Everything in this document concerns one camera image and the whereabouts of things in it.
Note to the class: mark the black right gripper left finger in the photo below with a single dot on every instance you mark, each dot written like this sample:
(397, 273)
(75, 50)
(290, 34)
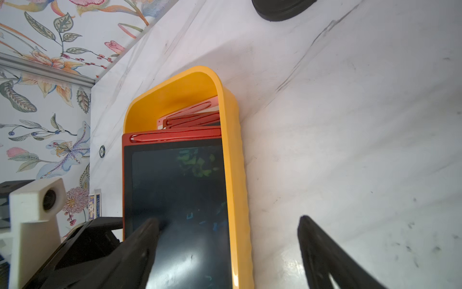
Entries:
(129, 265)

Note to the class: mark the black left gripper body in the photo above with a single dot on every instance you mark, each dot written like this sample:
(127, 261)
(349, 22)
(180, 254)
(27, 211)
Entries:
(77, 256)

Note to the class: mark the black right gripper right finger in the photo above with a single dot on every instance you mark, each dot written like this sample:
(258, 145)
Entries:
(326, 263)

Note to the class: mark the red writing tablet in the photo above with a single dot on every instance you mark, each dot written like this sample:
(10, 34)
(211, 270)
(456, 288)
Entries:
(178, 177)
(192, 120)

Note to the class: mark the small card box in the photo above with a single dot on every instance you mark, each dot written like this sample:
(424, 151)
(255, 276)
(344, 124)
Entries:
(95, 205)

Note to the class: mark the pink writing tablet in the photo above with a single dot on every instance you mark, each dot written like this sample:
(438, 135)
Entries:
(209, 105)

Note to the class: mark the yellow plastic storage box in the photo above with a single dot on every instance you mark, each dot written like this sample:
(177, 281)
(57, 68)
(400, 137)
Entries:
(193, 86)

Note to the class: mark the black microphone stand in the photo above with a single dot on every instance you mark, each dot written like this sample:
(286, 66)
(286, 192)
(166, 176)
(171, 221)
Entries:
(280, 10)

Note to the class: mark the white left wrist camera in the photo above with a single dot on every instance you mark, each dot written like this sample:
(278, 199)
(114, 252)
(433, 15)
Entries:
(34, 227)

